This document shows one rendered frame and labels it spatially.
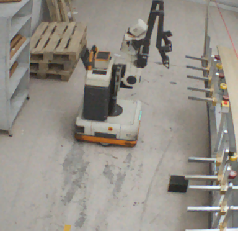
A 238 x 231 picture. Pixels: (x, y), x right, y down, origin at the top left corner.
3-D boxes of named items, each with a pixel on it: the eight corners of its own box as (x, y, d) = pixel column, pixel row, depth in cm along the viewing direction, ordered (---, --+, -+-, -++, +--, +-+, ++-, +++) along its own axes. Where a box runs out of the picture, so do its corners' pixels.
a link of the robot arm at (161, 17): (158, 9, 444) (158, 12, 435) (164, 10, 444) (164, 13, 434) (155, 45, 467) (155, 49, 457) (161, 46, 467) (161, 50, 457)
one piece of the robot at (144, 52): (132, 67, 486) (134, 48, 475) (134, 56, 509) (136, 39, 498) (148, 69, 485) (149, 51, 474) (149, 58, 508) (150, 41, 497)
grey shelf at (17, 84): (-17, 131, 521) (-21, 18, 439) (2, 95, 597) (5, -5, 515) (11, 136, 518) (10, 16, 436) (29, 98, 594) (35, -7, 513)
